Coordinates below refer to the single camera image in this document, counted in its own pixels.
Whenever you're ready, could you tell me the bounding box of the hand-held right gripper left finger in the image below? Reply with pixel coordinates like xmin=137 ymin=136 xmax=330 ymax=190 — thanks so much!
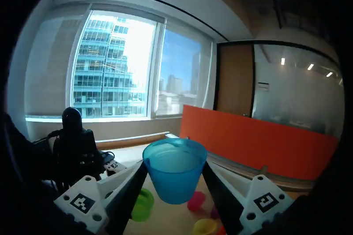
xmin=53 ymin=160 xmax=150 ymax=235

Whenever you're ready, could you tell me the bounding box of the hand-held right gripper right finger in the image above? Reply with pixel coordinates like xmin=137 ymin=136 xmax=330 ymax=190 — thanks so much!
xmin=202 ymin=160 xmax=297 ymax=235

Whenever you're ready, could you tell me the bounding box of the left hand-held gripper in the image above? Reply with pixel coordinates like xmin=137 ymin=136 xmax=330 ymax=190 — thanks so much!
xmin=52 ymin=107 xmax=128 ymax=189

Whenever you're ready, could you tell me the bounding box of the blue plastic cup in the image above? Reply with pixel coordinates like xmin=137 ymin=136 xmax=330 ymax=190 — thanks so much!
xmin=142 ymin=138 xmax=208 ymax=205

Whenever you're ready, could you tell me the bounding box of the person's left forearm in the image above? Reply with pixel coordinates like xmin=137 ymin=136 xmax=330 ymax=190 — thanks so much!
xmin=4 ymin=113 xmax=56 ymax=191

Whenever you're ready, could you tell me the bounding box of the green plastic cup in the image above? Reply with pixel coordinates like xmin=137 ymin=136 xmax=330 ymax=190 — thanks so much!
xmin=131 ymin=187 xmax=155 ymax=222

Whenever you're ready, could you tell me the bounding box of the red desk screen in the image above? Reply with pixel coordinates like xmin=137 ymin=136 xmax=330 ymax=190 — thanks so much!
xmin=179 ymin=104 xmax=339 ymax=182

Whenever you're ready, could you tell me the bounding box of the pink plastic cup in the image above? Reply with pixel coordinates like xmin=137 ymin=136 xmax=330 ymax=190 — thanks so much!
xmin=187 ymin=190 xmax=207 ymax=212

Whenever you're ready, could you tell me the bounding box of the yellow plastic cup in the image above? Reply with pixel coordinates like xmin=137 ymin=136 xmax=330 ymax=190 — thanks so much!
xmin=193 ymin=218 xmax=219 ymax=235

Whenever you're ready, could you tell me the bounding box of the black cable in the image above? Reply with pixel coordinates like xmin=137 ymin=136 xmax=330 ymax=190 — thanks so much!
xmin=33 ymin=130 xmax=62 ymax=144

